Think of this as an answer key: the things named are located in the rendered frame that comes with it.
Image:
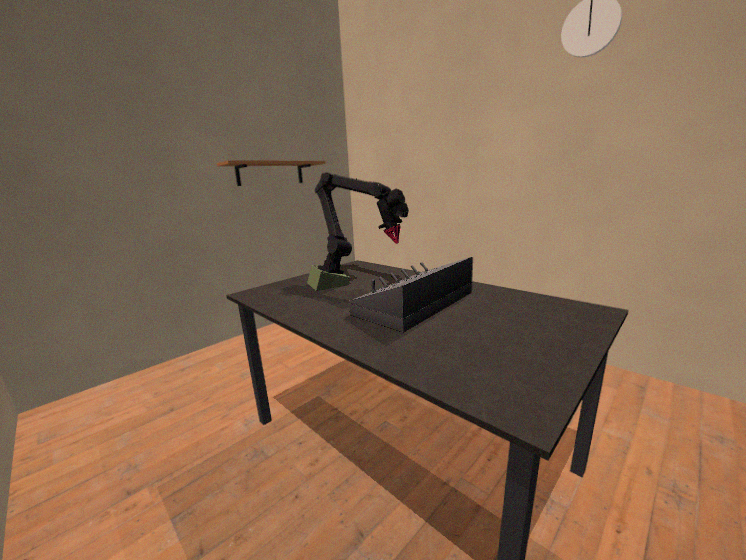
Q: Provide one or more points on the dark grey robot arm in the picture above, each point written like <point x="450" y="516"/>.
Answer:
<point x="334" y="246"/>

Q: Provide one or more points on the grey switch console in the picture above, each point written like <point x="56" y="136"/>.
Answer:
<point x="408" y="303"/>

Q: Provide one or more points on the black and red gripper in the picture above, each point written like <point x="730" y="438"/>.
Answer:
<point x="391" y="226"/>

